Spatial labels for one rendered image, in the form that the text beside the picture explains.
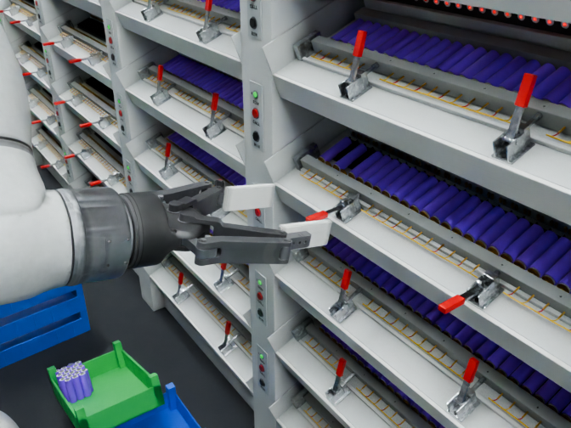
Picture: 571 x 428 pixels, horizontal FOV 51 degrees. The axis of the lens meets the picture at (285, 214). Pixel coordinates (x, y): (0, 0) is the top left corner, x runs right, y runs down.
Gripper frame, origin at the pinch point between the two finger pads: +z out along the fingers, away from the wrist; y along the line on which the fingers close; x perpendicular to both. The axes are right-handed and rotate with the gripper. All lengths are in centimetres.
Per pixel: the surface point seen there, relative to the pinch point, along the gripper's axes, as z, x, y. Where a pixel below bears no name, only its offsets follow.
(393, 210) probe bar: 24.1, -3.5, -4.5
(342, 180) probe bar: 24.3, -3.3, -16.6
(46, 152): 35, -65, -217
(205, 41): 17, 12, -55
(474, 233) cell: 27.1, -2.1, 7.7
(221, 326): 37, -63, -63
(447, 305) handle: 15.2, -7.1, 14.6
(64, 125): 27, -39, -170
